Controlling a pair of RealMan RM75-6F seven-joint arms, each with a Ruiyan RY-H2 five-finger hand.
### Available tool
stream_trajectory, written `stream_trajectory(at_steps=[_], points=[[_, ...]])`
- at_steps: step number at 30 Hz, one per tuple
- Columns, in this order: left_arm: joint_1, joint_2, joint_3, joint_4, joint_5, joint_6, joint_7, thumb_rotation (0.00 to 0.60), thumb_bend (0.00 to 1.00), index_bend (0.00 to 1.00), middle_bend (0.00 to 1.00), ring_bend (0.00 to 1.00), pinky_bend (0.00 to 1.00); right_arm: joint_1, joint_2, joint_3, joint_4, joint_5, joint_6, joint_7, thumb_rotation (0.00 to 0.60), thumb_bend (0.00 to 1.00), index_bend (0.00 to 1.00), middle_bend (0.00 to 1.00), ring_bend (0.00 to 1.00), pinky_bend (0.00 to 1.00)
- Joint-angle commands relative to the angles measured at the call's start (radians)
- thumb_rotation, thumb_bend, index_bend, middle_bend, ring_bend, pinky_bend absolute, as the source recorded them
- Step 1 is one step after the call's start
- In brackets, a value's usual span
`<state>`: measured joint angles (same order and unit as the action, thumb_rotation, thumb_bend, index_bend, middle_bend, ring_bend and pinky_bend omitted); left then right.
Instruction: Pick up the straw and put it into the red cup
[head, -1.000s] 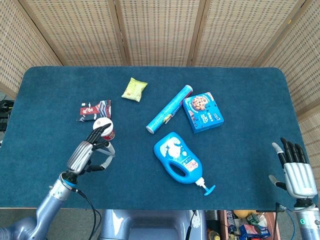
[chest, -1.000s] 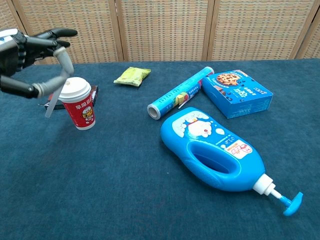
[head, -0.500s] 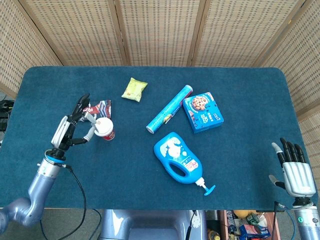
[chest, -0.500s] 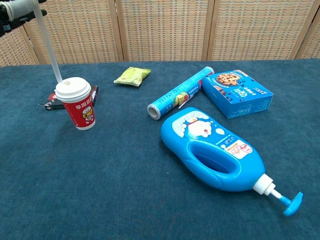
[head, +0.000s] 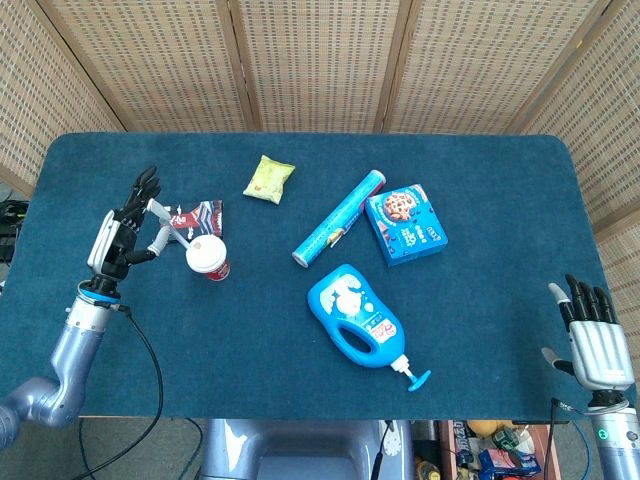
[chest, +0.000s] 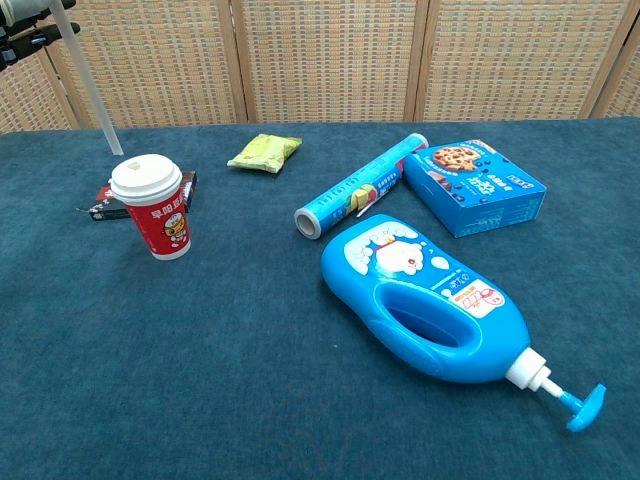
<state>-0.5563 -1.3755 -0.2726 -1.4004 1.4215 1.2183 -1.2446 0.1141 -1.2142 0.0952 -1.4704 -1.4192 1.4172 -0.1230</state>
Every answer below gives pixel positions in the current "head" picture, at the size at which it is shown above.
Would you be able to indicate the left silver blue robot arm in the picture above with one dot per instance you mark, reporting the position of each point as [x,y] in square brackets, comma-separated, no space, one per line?
[75,350]

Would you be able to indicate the clear plastic straw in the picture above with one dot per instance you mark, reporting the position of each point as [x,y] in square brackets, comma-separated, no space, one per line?
[181,238]

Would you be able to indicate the black equipment beside table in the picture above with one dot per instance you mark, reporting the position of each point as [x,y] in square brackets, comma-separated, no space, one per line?
[10,225]

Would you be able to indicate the black red snack packet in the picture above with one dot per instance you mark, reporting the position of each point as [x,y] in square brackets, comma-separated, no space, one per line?
[205,217]

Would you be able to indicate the red paper cup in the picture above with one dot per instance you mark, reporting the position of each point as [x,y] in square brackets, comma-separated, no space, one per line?
[220,272]

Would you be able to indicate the yellow green snack packet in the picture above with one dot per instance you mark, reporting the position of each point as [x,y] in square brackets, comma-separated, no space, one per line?
[267,180]

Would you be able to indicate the blue cookie box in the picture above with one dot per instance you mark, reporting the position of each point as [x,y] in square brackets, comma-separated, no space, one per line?
[407,227]

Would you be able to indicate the white plastic cup lid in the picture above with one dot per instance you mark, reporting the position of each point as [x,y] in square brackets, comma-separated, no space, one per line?
[206,254]

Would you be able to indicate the woven bamboo folding screen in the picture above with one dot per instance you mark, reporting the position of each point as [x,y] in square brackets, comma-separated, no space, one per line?
[320,60]

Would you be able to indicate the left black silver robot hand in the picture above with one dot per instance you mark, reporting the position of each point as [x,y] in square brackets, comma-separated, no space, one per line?
[115,245]

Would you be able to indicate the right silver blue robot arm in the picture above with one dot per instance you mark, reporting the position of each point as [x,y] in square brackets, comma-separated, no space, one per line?
[620,445]

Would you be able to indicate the blue cling film roll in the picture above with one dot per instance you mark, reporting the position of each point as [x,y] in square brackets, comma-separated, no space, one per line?
[335,222]

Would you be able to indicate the blue pump detergent bottle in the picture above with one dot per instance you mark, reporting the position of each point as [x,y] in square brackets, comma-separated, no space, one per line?
[345,305]

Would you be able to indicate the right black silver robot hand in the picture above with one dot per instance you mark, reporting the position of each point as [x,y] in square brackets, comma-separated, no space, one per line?
[597,350]

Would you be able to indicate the silver blue robot torso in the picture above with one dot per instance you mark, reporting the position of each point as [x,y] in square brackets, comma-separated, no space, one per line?
[290,450]

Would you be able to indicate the wooden crate of goods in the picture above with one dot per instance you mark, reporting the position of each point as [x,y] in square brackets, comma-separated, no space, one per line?
[500,455]

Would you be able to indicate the dark blue table cloth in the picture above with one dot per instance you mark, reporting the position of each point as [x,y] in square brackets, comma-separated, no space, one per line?
[280,350]

